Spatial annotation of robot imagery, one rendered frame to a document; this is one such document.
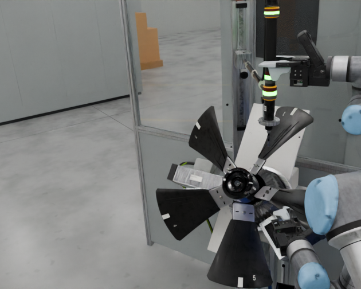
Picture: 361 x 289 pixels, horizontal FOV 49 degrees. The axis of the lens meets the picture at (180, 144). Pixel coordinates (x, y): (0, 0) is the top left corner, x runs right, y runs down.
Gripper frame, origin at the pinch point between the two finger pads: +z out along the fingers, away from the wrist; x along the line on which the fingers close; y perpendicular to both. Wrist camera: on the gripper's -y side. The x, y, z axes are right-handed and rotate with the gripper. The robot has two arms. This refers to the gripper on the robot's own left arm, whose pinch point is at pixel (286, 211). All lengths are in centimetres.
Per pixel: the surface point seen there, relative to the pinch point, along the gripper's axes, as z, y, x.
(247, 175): 13.0, 9.9, -8.8
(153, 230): 142, 69, 93
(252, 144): 48.6, 1.4, -4.4
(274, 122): 7.9, 0.0, -28.8
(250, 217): 10.4, 10.9, 7.1
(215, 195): 19.1, 22.1, 1.0
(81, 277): 114, 122, 104
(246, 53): 70, -3, -41
